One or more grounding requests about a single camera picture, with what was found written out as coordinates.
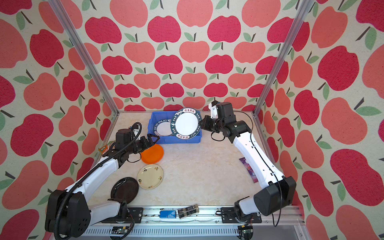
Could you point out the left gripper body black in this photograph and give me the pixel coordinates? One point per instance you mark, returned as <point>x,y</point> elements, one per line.
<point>138,146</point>

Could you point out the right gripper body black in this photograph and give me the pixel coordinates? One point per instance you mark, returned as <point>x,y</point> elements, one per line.
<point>217,125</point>

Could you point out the green rim plate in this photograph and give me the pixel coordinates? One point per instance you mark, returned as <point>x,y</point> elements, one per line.
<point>185,123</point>
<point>162,128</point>

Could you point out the orange plastic plate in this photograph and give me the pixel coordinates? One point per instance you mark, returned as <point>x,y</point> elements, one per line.
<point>152,155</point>

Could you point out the cream floral plate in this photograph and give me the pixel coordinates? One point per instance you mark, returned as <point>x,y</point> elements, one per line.
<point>150,176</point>

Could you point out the black plate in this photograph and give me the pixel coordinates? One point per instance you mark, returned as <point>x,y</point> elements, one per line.
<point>125,190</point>

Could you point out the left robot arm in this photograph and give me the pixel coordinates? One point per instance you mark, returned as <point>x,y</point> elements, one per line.
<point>68,213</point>

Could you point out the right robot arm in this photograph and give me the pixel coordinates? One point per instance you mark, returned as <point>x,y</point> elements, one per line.
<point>277,191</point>

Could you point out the green orange snack packet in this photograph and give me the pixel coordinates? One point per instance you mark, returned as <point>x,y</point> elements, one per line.
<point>104,149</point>

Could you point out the purple candy bag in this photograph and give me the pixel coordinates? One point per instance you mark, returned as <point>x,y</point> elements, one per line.
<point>249,169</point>

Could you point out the blue small box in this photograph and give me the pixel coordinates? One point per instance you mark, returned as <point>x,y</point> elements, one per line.
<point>167,214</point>

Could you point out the black cylindrical part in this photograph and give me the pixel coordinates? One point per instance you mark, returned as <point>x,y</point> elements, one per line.
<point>188,211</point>

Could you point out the green circuit board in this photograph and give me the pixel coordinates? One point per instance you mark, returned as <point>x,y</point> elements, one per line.
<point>119,230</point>

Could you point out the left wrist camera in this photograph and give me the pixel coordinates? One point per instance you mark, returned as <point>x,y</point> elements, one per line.
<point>123,137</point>

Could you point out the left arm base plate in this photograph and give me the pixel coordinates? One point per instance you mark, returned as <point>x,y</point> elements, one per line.
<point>125,215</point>

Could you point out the aluminium front rail frame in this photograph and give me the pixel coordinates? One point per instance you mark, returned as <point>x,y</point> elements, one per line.
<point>287,225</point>

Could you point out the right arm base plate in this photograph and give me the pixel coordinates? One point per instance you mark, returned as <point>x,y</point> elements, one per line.
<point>228,216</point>

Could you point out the left aluminium post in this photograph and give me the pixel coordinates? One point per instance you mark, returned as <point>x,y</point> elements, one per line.
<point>71,31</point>

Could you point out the aluminium post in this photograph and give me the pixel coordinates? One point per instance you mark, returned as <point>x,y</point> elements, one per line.
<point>71,31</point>
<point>284,51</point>

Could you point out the right aluminium post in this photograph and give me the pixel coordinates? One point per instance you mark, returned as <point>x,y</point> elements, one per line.
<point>284,51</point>

